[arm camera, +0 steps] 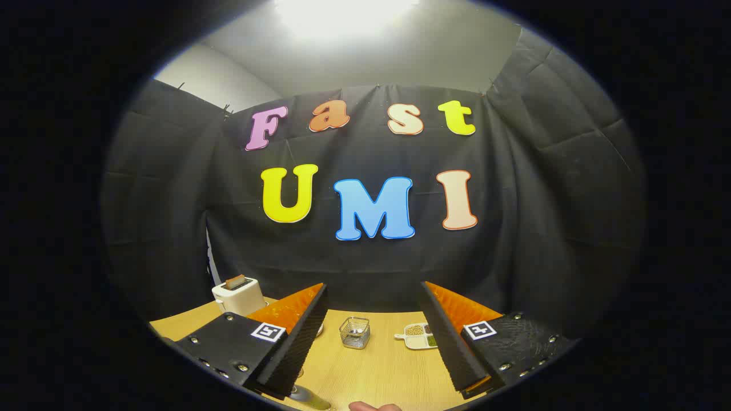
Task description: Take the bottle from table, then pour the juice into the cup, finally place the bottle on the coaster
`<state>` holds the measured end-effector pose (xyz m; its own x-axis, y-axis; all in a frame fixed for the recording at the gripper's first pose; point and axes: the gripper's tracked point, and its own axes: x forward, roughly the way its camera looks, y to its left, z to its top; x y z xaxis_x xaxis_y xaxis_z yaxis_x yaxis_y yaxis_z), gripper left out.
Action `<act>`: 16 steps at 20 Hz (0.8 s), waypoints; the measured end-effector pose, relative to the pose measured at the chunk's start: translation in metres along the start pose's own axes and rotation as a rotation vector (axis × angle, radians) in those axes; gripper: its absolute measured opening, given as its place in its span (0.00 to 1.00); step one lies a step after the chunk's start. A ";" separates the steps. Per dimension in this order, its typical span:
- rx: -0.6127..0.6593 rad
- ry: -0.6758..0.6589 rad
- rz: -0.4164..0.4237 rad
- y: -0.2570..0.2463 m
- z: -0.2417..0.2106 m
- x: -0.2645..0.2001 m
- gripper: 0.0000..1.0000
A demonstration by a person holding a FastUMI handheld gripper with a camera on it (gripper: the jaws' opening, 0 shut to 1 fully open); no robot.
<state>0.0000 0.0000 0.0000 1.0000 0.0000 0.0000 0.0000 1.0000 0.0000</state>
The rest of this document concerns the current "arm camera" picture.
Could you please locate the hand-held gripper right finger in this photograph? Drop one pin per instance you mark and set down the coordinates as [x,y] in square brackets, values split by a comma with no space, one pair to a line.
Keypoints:
[451,348]

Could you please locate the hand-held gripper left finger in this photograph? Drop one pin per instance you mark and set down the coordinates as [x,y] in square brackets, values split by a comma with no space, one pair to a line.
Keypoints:
[297,348]

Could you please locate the silver juice bottle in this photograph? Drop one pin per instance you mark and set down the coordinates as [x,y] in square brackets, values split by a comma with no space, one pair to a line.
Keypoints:
[311,399]

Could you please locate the small white round plate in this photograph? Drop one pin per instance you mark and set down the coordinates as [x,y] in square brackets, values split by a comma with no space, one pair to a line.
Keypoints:
[320,331]

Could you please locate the white divided dish with grains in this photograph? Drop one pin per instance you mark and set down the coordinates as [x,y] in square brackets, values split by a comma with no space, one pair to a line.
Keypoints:
[416,338]

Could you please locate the white toaster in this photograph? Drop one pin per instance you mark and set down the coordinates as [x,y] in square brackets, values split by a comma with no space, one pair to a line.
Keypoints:
[237,301]

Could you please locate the wooden table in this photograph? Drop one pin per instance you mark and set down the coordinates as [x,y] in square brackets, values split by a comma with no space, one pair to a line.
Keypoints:
[377,371]

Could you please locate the brown toast slice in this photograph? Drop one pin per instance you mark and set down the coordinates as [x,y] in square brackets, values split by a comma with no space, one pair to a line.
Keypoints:
[235,282]

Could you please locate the bright ceiling light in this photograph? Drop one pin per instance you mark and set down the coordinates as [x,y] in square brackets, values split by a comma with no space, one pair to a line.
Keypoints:
[342,14]

